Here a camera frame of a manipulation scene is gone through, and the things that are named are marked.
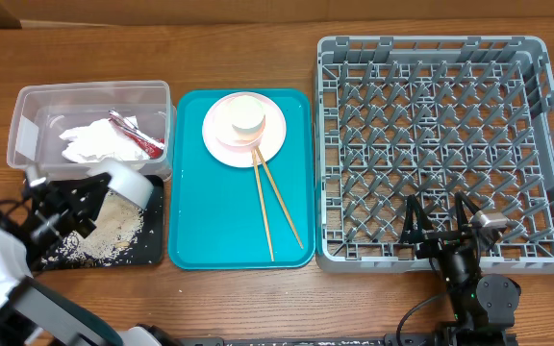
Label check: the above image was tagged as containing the pink bowl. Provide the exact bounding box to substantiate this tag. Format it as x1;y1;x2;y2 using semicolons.
214;94;266;147

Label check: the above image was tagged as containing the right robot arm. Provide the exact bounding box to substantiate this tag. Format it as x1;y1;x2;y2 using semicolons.
394;191;521;346

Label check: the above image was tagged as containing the grey bowl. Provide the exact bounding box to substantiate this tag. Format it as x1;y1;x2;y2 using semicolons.
87;159;154;210

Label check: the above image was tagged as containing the white cup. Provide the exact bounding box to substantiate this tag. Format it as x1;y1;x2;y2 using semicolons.
228;95;265;136

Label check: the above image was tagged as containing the pink plate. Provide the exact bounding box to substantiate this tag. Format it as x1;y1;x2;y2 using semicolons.
202;92;287;168

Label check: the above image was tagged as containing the white napkin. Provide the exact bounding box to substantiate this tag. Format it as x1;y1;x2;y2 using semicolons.
59;118;150;163

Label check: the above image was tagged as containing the teal serving tray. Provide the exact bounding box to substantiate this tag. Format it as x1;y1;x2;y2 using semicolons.
167;88;315;270

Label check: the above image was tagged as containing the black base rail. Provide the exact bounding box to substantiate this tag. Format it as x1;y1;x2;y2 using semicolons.
175;333;518;346

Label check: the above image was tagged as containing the rice pile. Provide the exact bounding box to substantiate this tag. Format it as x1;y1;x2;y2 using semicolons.
41;191;144;265

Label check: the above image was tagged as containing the red snack wrapper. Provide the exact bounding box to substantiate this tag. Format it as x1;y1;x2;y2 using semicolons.
109;110;165;159

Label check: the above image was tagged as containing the clear plastic bin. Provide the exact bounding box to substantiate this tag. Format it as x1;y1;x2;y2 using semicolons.
7;81;176;181

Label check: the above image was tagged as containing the black tray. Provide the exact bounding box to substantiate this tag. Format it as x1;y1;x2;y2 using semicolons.
37;176;164;271

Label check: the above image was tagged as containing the grey dishwasher rack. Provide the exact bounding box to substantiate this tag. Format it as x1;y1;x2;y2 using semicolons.
315;36;554;274

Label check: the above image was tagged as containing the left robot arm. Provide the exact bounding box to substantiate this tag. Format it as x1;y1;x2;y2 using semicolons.
0;171;177;345

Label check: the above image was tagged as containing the wooden chopstick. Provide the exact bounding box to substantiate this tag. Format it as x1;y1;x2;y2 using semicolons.
251;148;275;261
255;146;304;249

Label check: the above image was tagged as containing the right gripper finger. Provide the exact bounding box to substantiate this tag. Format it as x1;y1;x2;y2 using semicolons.
455;191;480;238
399;194;434;244

